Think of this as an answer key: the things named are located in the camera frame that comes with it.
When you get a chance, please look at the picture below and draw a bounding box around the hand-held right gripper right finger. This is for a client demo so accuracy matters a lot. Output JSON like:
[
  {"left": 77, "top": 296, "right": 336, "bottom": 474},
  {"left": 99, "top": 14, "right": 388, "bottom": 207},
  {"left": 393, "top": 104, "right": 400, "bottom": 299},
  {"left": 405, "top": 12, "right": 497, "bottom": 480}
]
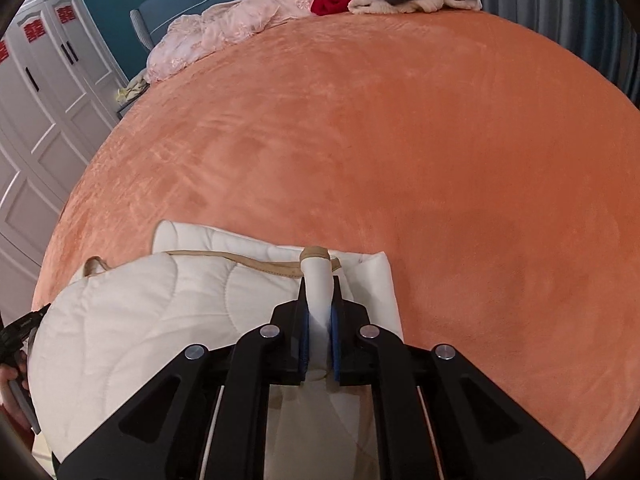
[{"left": 327, "top": 277, "right": 586, "bottom": 480}]

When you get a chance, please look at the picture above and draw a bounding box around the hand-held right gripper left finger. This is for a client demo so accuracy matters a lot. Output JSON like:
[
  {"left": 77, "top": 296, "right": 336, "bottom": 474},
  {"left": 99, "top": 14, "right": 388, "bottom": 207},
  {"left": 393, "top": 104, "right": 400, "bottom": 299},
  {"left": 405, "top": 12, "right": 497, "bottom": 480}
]
[{"left": 57, "top": 279, "right": 308, "bottom": 480}]

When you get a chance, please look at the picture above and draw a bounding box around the white quilted jacket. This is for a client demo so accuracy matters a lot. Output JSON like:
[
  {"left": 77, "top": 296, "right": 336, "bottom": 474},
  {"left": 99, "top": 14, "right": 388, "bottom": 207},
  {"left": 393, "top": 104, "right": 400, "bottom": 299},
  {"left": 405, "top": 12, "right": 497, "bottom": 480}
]
[{"left": 27, "top": 219, "right": 405, "bottom": 480}]

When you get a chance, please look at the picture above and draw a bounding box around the person's left hand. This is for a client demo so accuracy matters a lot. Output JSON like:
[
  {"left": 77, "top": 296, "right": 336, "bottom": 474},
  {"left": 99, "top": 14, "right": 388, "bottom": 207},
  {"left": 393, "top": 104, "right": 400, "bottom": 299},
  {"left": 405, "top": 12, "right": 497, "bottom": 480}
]
[{"left": 0, "top": 362, "right": 32, "bottom": 431}]

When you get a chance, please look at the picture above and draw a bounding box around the orange plush blanket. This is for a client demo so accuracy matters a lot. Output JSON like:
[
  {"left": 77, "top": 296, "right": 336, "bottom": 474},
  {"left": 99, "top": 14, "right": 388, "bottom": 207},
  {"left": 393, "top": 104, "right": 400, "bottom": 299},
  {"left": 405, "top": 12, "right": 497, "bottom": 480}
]
[{"left": 30, "top": 0, "right": 640, "bottom": 476}]

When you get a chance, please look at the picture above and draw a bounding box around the white panelled wardrobe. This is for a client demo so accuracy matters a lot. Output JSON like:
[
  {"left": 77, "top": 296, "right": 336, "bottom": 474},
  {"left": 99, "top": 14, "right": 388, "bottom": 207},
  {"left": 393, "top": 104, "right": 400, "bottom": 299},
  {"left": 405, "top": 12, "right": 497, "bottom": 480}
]
[{"left": 0, "top": 0, "right": 131, "bottom": 311}]

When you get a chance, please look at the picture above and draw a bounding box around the cream cloth on nightstand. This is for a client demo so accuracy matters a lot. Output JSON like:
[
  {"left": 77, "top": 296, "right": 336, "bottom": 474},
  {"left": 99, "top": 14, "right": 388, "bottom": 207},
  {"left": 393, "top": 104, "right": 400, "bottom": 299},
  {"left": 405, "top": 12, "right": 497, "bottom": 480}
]
[{"left": 117, "top": 77, "right": 151, "bottom": 106}]

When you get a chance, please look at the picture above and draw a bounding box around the pink floral quilt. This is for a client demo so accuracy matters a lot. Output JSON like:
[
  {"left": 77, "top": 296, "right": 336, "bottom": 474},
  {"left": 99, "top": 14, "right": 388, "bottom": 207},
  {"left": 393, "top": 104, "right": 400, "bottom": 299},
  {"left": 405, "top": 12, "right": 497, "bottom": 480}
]
[{"left": 145, "top": 0, "right": 346, "bottom": 83}]

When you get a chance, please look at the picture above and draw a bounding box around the cream fleece garment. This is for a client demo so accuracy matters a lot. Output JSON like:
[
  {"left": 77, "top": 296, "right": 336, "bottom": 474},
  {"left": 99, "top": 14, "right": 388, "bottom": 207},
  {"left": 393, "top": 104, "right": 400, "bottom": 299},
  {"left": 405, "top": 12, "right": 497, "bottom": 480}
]
[{"left": 347, "top": 0, "right": 483, "bottom": 16}]

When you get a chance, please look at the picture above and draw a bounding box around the grey pleated curtain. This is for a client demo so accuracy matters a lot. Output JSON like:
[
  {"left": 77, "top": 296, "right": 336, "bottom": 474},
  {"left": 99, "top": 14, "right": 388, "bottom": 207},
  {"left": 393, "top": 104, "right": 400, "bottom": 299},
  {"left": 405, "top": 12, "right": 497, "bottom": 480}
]
[{"left": 450, "top": 0, "right": 640, "bottom": 106}]

